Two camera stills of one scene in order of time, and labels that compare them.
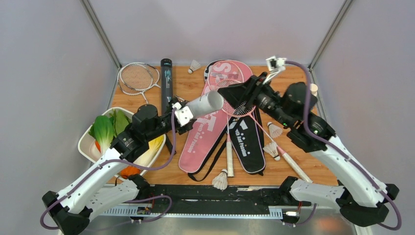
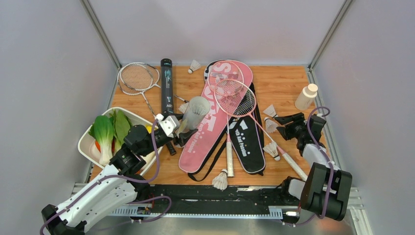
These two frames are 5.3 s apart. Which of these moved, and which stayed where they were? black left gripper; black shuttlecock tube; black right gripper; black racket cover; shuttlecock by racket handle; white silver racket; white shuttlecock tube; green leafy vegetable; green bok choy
Moved: black right gripper; black left gripper; white shuttlecock tube
Stayed: white silver racket; shuttlecock by racket handle; black shuttlecock tube; green leafy vegetable; black racket cover; green bok choy
